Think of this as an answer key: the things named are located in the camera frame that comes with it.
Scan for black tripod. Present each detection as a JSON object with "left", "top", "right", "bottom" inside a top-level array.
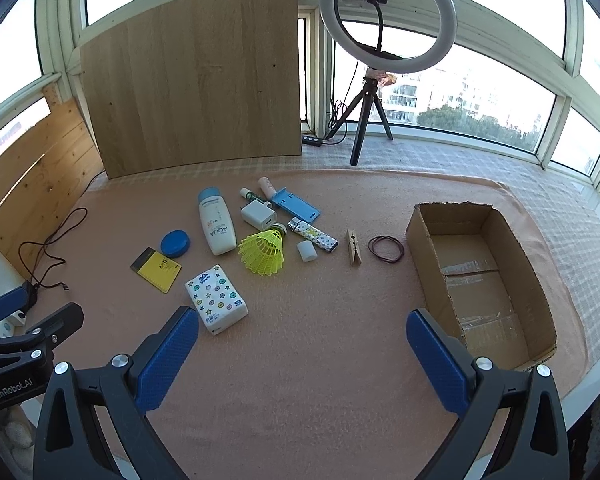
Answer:
[{"left": 325, "top": 67, "right": 396, "bottom": 167}]

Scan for cardboard box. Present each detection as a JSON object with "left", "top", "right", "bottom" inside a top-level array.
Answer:
[{"left": 406, "top": 202, "right": 557, "bottom": 372}]

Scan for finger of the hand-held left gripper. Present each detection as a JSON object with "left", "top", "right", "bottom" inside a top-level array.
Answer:
[
  {"left": 22, "top": 301, "right": 85, "bottom": 361},
  {"left": 0, "top": 281, "right": 39, "bottom": 332}
]

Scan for black cable with remote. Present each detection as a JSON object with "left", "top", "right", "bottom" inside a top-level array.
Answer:
[{"left": 302, "top": 60, "right": 363, "bottom": 150}]

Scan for black usb cable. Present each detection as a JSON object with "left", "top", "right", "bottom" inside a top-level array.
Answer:
[{"left": 19, "top": 207, "right": 88, "bottom": 292}]

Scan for white ring light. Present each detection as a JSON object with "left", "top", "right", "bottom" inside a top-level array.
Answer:
[{"left": 320, "top": 0, "right": 456, "bottom": 75}]

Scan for green and white tube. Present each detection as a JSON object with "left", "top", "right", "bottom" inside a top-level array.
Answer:
[{"left": 239, "top": 187, "right": 273, "bottom": 208}]

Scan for patterned lighter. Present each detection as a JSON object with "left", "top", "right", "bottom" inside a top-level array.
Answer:
[{"left": 287, "top": 217, "right": 340, "bottom": 252}]

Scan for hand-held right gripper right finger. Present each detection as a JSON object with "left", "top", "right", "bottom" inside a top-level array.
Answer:
[{"left": 406, "top": 308, "right": 571, "bottom": 480}]

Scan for pine wood panel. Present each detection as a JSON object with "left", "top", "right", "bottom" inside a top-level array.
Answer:
[{"left": 0, "top": 84, "right": 106, "bottom": 257}]

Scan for dark rubber bands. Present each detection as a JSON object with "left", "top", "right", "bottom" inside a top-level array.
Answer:
[{"left": 368, "top": 235, "right": 405, "bottom": 263}]

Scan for pink blanket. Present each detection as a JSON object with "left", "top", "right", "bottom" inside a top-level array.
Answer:
[{"left": 25, "top": 169, "right": 588, "bottom": 480}]

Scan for checked blanket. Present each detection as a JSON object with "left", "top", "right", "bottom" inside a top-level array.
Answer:
[{"left": 87, "top": 137, "right": 600, "bottom": 361}]

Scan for yellow card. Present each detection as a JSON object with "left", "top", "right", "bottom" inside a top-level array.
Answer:
[{"left": 130, "top": 247, "right": 182, "bottom": 294}]

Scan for ring light on tripod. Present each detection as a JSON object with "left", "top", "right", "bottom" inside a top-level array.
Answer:
[{"left": 0, "top": 0, "right": 600, "bottom": 196}]

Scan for white sunscreen bottle blue cap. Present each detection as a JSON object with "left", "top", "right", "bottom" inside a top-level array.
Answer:
[{"left": 197, "top": 187, "right": 237, "bottom": 256}]

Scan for person's left hand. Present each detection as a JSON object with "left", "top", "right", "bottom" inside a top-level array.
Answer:
[{"left": 0, "top": 405, "right": 34, "bottom": 449}]

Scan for patterned tissue pack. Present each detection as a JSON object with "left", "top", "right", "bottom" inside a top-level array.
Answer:
[{"left": 184, "top": 264, "right": 249, "bottom": 336}]

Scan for wooden clothespin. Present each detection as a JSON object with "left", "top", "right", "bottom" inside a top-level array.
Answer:
[{"left": 345, "top": 229, "right": 365, "bottom": 267}]

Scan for light wooden board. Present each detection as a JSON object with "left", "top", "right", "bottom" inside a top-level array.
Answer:
[{"left": 80, "top": 0, "right": 303, "bottom": 180}]

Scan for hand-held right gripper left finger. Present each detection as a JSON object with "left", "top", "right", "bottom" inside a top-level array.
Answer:
[{"left": 32, "top": 306, "right": 200, "bottom": 480}]

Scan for white charger plug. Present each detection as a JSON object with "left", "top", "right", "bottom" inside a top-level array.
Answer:
[{"left": 240, "top": 200, "right": 276, "bottom": 228}]

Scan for yellow shuttlecock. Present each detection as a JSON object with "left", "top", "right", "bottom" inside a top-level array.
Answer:
[{"left": 237, "top": 225, "right": 287, "bottom": 276}]

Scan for blue round lid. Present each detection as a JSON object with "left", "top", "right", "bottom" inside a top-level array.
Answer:
[{"left": 160, "top": 230, "right": 192, "bottom": 259}]

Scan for blue phone stand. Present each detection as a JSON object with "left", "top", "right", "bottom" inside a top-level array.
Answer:
[{"left": 270, "top": 186, "right": 322, "bottom": 222}]

